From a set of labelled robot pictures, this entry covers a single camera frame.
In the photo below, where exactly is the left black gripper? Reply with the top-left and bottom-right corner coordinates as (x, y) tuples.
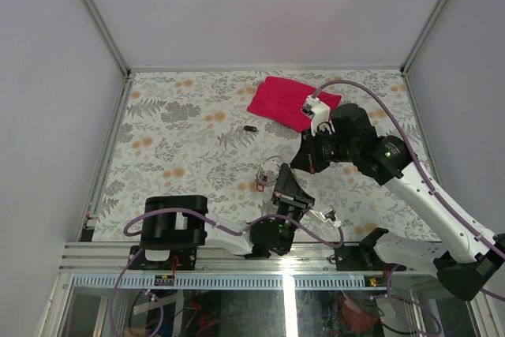
(271, 164), (313, 254)

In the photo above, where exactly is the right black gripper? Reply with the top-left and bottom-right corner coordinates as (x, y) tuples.
(290, 124), (357, 174)

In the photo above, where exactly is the large metal keyring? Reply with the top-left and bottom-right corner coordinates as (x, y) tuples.
(257, 155), (284, 180)

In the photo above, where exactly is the bunch of tagged keys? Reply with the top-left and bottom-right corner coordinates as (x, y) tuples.
(256, 170), (276, 193)

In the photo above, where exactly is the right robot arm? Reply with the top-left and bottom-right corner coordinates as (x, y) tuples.
(290, 96), (504, 301)

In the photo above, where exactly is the magenta cloth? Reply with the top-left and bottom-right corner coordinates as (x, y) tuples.
(246, 76), (342, 133)

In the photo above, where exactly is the black key tag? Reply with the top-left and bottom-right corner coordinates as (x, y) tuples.
(243, 125), (257, 133)

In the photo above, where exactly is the floral table mat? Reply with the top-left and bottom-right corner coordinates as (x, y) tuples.
(92, 69), (436, 242)

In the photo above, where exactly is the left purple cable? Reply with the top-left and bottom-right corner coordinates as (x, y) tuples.
(109, 210), (345, 337)

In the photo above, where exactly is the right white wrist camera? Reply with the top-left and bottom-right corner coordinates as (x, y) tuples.
(301, 95), (334, 137)

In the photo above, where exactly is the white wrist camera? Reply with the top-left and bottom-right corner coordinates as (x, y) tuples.
(308, 204), (342, 229)
(301, 95), (334, 137)

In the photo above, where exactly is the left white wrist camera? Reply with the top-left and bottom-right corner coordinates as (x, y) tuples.
(308, 204), (342, 229)

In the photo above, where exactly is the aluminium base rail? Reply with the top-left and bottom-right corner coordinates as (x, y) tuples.
(58, 242), (447, 274)

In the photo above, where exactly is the white slotted cable duct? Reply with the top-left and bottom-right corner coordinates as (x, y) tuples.
(73, 273), (366, 290)

